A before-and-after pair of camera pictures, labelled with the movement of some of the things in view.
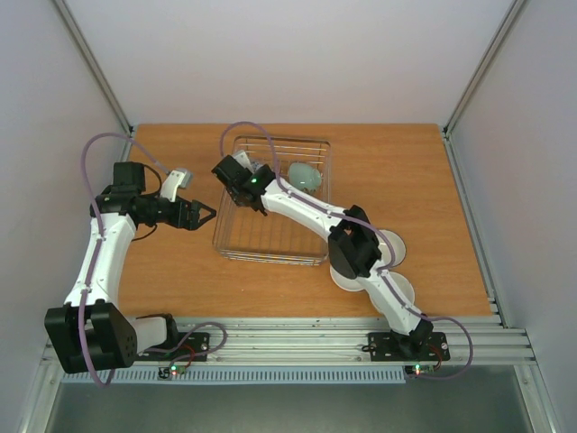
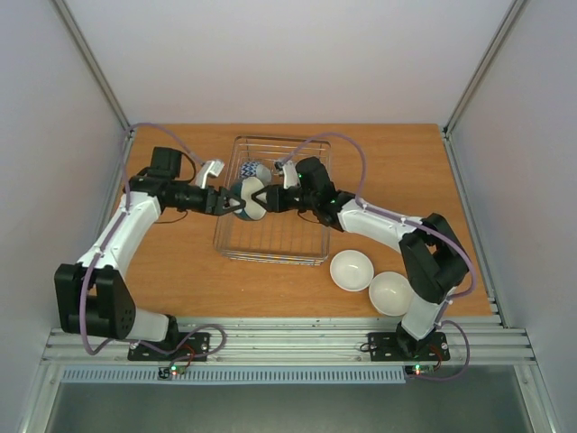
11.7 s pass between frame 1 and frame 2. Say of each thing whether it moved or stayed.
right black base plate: stayed
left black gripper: moved
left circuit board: stayed
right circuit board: stayed
